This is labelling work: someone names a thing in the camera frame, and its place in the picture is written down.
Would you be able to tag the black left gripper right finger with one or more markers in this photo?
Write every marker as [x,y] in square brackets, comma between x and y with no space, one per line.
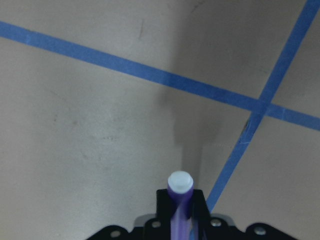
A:
[200,217]

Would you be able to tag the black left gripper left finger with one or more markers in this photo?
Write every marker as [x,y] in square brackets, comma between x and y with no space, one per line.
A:
[165,209]

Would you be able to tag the purple marker pen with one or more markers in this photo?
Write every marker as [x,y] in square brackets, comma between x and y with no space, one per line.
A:
[180,186]

